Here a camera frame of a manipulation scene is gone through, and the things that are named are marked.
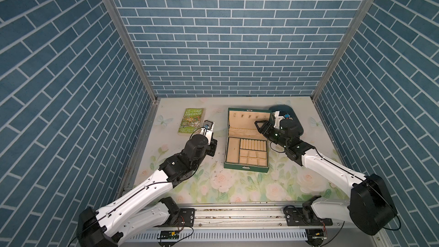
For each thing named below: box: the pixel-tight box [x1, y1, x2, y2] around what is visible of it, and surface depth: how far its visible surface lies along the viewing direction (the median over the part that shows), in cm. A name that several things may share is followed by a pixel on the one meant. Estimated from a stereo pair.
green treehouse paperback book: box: [177, 107, 206, 137], surface depth 110 cm
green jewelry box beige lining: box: [223, 107, 272, 173], surface depth 92 cm
